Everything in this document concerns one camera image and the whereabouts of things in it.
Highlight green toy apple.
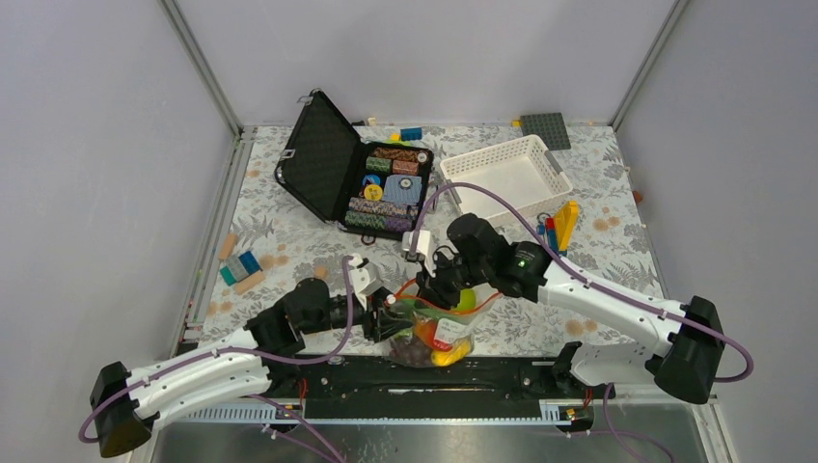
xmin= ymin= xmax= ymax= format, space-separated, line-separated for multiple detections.
xmin=453 ymin=288 xmax=477 ymax=313

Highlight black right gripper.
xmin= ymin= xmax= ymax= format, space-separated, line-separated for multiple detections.
xmin=415 ymin=250 xmax=491 ymax=313

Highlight blue toy brick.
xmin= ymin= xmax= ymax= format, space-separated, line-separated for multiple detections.
xmin=399 ymin=127 xmax=423 ymax=142

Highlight red orange toy mango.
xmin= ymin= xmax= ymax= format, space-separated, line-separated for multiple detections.
xmin=413 ymin=319 xmax=453 ymax=352

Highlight clear zip bag orange zipper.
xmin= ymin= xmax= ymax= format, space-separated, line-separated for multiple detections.
xmin=384 ymin=280 xmax=502 ymax=361

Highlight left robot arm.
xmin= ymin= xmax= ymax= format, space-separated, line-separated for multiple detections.
xmin=79 ymin=255 xmax=412 ymax=458

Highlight tan wooden block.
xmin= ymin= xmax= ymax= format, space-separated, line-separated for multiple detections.
xmin=217 ymin=232 xmax=238 ymax=260

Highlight white perforated plastic basket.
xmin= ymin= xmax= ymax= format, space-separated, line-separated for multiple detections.
xmin=440 ymin=135 xmax=573 ymax=216

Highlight dark red toy grapes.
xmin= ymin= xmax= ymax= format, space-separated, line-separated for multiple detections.
xmin=387 ymin=337 xmax=434 ymax=368

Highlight yellow toy corn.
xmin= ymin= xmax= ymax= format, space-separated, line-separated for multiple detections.
xmin=430 ymin=339 xmax=472 ymax=368

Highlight black poker chip case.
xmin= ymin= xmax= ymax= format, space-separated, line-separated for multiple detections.
xmin=275 ymin=89 xmax=434 ymax=240

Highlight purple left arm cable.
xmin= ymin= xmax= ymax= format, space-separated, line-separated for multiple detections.
xmin=77 ymin=255 xmax=359 ymax=445

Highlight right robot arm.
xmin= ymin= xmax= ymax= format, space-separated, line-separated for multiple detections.
xmin=402 ymin=213 xmax=725 ymax=404

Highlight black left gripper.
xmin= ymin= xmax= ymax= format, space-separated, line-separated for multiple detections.
xmin=302 ymin=286 xmax=416 ymax=340

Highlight grey building base plate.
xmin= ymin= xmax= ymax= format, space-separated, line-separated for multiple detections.
xmin=519 ymin=113 xmax=571 ymax=150

